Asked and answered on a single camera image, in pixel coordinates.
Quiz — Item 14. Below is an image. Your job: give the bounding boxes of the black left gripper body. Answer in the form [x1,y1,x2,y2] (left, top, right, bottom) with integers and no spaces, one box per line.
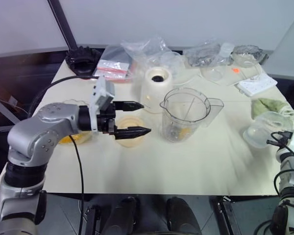
[97,101,119,138]

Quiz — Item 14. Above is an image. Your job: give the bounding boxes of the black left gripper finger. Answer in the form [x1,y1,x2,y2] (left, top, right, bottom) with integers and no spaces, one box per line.
[114,126,152,141]
[113,100,146,112]

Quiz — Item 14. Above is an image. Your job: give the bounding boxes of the white blender base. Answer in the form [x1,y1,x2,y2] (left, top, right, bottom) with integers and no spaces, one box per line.
[139,67,174,114]

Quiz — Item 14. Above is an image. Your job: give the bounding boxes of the orange segments pile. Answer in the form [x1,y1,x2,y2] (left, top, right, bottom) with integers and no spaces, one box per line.
[58,133,89,145]

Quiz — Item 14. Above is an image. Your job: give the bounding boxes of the clear blender jar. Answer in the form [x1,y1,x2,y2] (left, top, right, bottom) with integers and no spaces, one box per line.
[159,88,224,144]

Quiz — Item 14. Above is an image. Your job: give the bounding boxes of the black crumpled stand base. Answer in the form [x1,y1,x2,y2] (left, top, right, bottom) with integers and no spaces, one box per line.
[64,45,101,75]

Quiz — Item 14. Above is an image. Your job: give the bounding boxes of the clear scalloped plastic bowl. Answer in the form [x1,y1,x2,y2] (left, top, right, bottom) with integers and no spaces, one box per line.
[57,98,93,145]

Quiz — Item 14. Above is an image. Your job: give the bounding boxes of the red striped zip bags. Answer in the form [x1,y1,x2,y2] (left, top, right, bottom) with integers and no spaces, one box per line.
[93,45,134,83]

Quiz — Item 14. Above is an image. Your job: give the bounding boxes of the orange segment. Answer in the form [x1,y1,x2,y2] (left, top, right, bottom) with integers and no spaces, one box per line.
[178,128,195,138]

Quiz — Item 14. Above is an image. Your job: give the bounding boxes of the clear crumpled plastic bag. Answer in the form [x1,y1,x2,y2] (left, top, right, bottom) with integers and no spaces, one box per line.
[121,36,169,68]

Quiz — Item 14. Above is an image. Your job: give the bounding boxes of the clear plastic lidded container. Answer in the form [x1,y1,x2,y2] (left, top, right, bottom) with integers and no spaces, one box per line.
[158,50,187,82]

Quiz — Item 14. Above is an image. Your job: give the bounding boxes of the dark rounded shape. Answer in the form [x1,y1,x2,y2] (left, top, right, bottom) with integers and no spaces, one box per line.
[104,195,138,235]
[166,196,202,235]

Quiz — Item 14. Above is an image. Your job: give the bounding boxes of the plastic bag with dark contents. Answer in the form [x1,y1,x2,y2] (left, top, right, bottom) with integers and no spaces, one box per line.
[183,40,221,67]

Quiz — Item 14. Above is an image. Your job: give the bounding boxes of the small clear plastic bowl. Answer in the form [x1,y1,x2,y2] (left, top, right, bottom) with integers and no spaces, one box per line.
[200,67,226,83]

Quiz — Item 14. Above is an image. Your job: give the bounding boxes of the grey metal bar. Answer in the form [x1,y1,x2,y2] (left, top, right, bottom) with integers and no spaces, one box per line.
[0,94,21,123]

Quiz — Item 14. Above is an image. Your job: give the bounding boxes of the black slanted pole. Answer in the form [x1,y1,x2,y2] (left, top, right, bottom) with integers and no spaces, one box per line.
[47,0,79,49]

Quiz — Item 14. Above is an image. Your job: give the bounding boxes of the clear plastic cup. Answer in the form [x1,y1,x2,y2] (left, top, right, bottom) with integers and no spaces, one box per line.
[220,42,235,66]

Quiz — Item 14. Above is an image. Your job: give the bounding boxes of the clear plastic clamshell container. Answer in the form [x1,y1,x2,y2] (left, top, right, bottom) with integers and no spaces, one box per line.
[243,111,294,149]

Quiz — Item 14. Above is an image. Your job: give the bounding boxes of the clear bowl with black bag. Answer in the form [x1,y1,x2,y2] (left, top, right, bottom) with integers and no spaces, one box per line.
[231,45,270,69]

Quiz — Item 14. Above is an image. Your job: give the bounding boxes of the white power strip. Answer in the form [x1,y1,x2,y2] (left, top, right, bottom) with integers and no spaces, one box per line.
[236,73,278,97]

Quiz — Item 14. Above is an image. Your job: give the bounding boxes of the green cloth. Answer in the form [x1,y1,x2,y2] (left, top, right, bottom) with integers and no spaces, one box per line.
[250,97,294,121]

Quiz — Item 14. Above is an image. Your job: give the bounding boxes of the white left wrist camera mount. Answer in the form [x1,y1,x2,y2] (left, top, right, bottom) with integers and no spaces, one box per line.
[89,75,116,134]

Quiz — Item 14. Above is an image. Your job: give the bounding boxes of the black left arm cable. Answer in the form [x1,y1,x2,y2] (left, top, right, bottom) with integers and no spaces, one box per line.
[26,75,101,235]

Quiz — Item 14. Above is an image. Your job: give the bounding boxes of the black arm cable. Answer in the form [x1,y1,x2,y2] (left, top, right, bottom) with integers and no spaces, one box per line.
[266,131,294,196]
[26,75,101,235]

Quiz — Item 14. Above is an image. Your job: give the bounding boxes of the black table frame leg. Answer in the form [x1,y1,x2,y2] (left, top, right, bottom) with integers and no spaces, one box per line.
[84,205,100,235]
[216,195,236,235]

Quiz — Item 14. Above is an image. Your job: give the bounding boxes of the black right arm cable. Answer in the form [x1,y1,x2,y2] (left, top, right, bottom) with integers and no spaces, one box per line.
[266,131,294,196]

